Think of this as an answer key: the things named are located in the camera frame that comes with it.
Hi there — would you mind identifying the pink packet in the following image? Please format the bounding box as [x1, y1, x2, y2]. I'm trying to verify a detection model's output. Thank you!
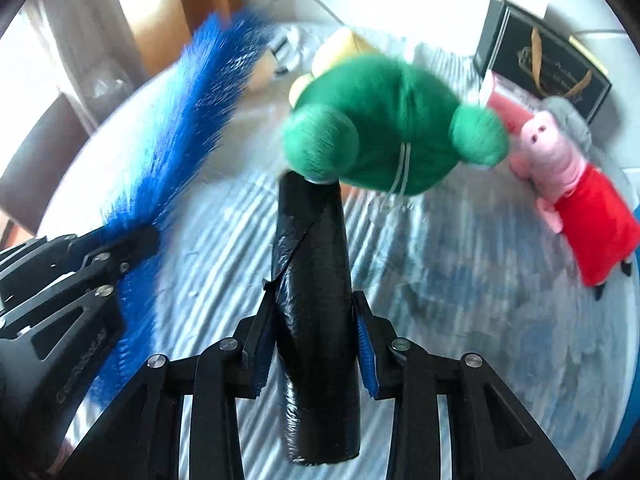
[479, 71, 532, 135]

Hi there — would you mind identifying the yellow duck plush green hood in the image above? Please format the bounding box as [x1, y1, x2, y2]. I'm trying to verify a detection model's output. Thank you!
[281, 27, 511, 198]

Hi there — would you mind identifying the blue bristle duster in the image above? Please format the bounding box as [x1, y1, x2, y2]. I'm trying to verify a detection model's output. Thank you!
[92, 7, 273, 401]

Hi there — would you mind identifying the grey cloth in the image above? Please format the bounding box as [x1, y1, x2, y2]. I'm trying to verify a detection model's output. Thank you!
[542, 96, 595, 161]

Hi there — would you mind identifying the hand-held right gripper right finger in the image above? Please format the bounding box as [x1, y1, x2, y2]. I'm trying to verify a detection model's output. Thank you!
[354, 291, 576, 480]

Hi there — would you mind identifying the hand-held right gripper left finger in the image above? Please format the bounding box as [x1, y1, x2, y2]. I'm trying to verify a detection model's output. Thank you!
[57, 294, 278, 480]

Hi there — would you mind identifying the pink pig plush red dress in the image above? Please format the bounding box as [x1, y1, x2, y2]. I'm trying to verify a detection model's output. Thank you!
[507, 110, 640, 302]

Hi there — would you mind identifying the black trash bag roll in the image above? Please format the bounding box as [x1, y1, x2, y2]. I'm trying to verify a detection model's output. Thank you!
[262, 170, 362, 465]

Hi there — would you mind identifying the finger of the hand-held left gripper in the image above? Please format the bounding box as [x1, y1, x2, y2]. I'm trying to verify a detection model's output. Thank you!
[0, 225, 162, 291]
[0, 265, 126, 361]

